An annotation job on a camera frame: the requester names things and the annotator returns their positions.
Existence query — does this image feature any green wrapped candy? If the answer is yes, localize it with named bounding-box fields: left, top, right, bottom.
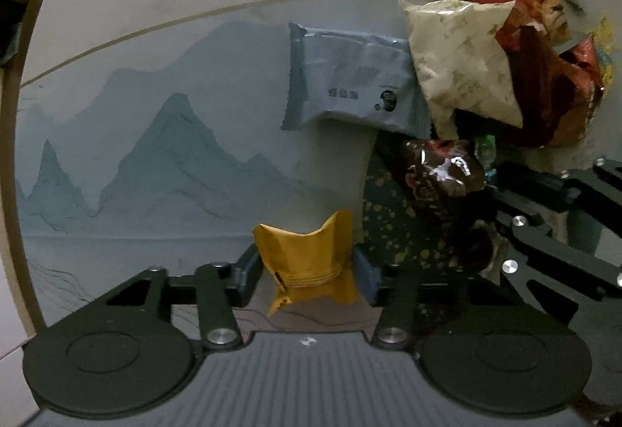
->
left=473, top=134, right=497, bottom=175

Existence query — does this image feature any grey blue snack packet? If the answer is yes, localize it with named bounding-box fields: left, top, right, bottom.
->
left=281, top=22, right=432, bottom=139

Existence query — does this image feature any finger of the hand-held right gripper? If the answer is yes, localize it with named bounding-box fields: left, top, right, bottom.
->
left=496, top=157, right=622, bottom=214
left=496, top=201, right=622, bottom=306

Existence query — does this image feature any golden yellow snack packet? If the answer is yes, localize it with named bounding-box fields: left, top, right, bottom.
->
left=253, top=209, right=359, bottom=317

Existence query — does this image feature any dark red foil snack bag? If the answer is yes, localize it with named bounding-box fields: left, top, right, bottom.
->
left=496, top=12, right=606, bottom=148

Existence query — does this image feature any dark brown snack packet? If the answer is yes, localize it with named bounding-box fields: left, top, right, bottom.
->
left=401, top=138, right=496, bottom=214

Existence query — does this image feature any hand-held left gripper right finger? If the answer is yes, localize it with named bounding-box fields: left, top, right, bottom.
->
left=352, top=245, right=506, bottom=351

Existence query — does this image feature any yellow cartoon snack packet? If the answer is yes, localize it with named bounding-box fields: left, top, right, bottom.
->
left=588, top=16, right=617, bottom=66

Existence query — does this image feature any cream patterned snack packet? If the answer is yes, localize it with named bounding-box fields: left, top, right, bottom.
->
left=398, top=0, right=526, bottom=141

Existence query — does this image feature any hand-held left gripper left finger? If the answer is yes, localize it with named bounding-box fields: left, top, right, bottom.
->
left=104, top=245, right=263, bottom=351

